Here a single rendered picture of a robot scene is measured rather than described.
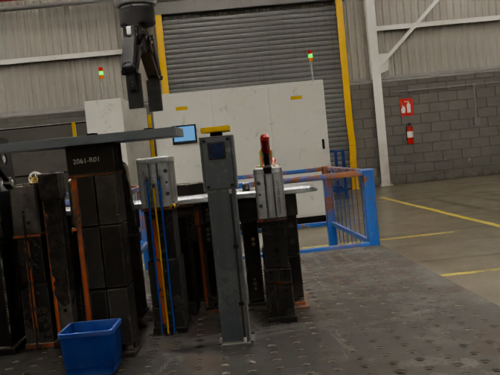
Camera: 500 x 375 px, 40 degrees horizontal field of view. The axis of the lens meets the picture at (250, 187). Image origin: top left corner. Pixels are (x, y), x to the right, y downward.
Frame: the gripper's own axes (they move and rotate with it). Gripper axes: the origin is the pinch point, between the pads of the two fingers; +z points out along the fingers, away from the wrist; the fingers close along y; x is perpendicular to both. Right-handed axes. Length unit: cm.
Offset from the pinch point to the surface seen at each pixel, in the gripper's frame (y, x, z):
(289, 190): 26.3, -25.8, 22.5
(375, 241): 224, -47, 65
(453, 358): -17, -57, 52
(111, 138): -9.2, 5.0, 6.7
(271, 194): 14.3, -22.7, 22.3
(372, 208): 224, -47, 48
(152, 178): 10.2, 3.6, 15.9
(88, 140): -9.8, 9.7, 6.6
